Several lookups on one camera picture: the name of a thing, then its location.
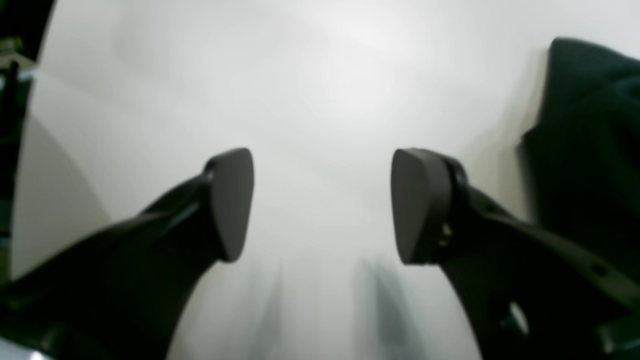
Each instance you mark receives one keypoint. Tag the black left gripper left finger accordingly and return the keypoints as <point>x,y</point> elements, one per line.
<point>119,294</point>

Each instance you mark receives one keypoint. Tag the black t-shirt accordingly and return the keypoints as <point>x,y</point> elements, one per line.
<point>583,154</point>

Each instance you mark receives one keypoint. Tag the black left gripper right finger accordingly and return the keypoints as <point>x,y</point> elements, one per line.
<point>529,294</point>

